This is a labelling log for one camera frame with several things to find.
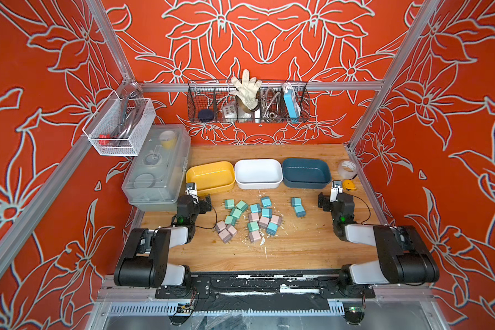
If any dark blue storage box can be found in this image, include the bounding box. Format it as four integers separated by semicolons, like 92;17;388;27
282;158;332;190

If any yellow tape measure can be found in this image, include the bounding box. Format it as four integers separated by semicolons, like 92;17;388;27
342;180;357;191

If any white rubber glove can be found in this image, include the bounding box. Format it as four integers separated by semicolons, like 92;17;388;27
230;69;263;111

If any white power strip in basket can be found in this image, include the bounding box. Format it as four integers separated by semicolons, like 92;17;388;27
221;102;238;122

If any green plug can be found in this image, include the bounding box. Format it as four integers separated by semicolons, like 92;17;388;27
247;221;260;232
236;200;249;212
230;208;243;220
224;199;236;210
224;215;237;226

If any white wire basket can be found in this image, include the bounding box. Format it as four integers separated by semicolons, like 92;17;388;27
82;92;155;157

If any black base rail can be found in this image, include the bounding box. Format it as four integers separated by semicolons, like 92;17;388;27
155;269;375;314

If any light blue box in basket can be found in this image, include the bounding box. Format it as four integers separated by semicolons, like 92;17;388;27
282;82;301;122

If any yellow storage box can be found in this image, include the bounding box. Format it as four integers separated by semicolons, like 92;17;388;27
186;161;236;197

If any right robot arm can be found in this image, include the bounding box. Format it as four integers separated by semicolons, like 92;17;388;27
318;181;440;287

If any pink plug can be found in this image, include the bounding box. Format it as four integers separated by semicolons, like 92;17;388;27
248;230;262;243
270;214;283;226
226;225;238;237
218;229;232;243
248;213;260;222
258;217;270;229
214;221;227;233

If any red object in basket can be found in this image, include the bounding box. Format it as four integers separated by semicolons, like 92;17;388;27
97;134;111;146

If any blue plug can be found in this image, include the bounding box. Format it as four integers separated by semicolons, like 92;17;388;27
250;203;262;213
294;205;307;218
261;208;273;219
290;197;302;208
266;222;279;236
261;197;272;208

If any clear plastic lidded container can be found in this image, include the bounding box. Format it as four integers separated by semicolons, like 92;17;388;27
122;125;191;212

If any black wire basket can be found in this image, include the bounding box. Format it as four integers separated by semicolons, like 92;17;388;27
187;78;313;124

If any white storage box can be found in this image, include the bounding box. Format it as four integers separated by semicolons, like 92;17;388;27
234;159;283;190

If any clear tape roll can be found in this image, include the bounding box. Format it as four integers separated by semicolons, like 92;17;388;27
338;159;358;180

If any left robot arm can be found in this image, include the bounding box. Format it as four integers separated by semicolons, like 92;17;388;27
114;182;213;290

